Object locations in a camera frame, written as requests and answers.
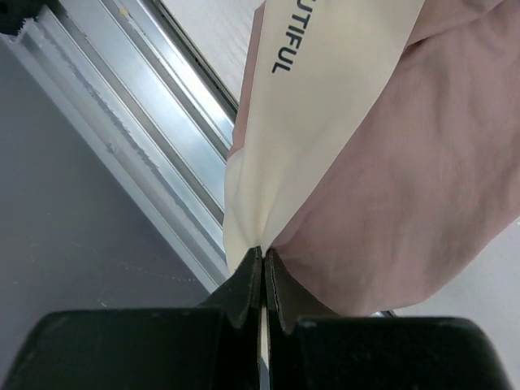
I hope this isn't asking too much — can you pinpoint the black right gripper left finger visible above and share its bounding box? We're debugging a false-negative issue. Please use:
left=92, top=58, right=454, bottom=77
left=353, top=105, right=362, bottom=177
left=3, top=248, right=262, bottom=389

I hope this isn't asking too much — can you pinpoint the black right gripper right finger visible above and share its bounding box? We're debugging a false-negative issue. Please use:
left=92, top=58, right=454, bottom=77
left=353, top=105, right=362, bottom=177
left=263, top=250, right=512, bottom=389

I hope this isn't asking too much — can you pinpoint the pink underwear cream waistband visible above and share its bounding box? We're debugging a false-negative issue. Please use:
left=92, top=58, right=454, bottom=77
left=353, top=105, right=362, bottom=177
left=223, top=1, right=519, bottom=316

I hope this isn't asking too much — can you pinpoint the aluminium table frame rail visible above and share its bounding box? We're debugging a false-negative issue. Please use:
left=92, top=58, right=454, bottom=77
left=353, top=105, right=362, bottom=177
left=1, top=1, right=236, bottom=291

